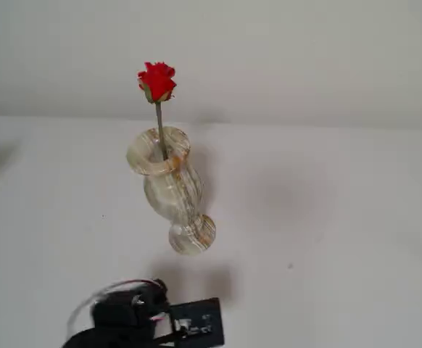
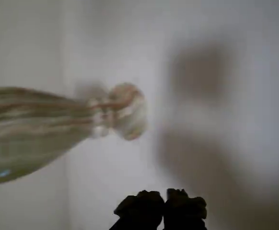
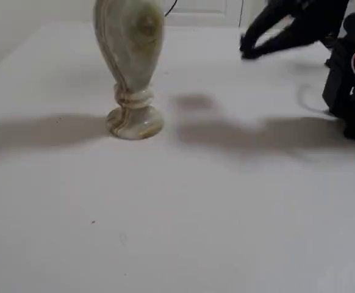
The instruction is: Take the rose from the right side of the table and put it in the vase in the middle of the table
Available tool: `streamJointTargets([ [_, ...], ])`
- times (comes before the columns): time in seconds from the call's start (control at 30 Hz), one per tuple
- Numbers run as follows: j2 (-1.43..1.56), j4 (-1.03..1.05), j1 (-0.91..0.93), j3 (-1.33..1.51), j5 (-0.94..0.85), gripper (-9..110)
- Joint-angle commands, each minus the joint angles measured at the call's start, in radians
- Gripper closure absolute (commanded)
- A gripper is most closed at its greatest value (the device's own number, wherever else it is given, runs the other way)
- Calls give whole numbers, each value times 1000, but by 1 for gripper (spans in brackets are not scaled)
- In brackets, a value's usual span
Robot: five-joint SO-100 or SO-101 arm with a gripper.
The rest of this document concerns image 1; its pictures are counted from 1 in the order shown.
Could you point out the marbled onyx stone vase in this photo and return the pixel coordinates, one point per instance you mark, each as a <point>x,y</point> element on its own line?
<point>171,188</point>

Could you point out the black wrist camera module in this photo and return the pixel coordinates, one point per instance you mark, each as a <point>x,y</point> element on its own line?
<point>196,320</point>

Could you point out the red rose with green stem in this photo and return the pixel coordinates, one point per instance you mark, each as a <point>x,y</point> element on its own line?
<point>157,87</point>

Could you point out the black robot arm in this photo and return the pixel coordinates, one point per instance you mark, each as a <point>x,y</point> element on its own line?
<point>120,315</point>

